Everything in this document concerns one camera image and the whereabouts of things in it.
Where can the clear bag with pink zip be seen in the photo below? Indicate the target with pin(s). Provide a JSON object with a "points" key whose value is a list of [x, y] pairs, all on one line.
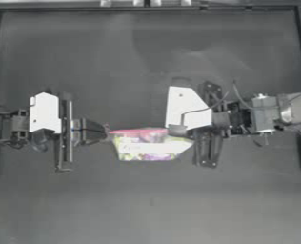
{"points": [[153, 147]]}

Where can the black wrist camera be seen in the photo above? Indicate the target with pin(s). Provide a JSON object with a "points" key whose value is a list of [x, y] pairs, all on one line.
{"points": [[42, 139], [177, 131]]}

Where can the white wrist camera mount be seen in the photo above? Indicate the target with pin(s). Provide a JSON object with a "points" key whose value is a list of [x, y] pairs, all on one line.
{"points": [[182, 105], [45, 111]]}

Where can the black table frame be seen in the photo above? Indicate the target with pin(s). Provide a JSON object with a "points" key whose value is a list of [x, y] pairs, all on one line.
{"points": [[73, 7]]}

